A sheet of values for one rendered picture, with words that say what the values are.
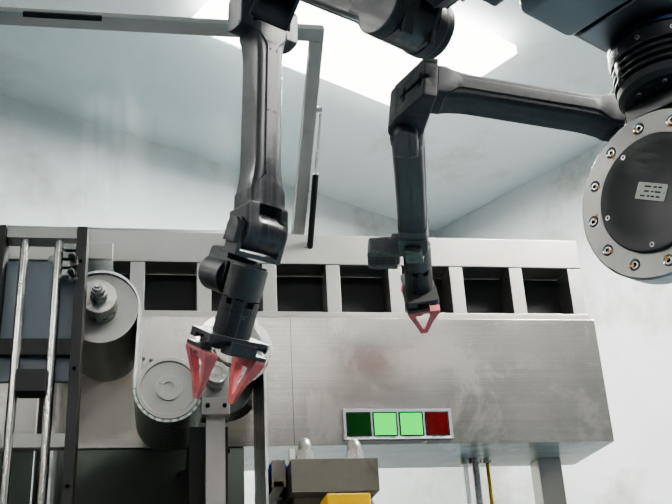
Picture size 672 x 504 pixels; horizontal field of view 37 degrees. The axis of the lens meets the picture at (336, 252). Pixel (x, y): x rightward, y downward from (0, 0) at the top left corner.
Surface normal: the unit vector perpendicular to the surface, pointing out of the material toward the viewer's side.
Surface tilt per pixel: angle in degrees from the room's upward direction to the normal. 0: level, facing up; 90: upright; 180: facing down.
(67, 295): 90
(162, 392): 90
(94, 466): 90
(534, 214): 90
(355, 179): 180
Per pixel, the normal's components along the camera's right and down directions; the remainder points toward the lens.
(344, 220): 0.62, -0.35
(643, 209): -0.78, -0.22
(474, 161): 0.05, 0.91
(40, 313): 0.16, -0.41
